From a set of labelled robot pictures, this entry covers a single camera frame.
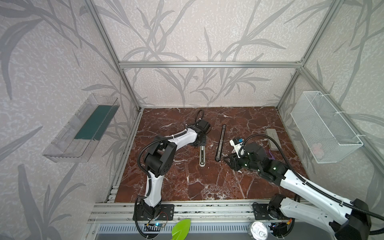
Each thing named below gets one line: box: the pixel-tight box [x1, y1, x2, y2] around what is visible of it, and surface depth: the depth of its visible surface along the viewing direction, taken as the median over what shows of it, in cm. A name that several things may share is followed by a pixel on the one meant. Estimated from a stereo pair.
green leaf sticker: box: [171, 219, 191, 240], surface depth 71 cm
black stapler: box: [215, 124, 227, 162], surface depth 96 cm
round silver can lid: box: [250, 221, 268, 240], surface depth 65 cm
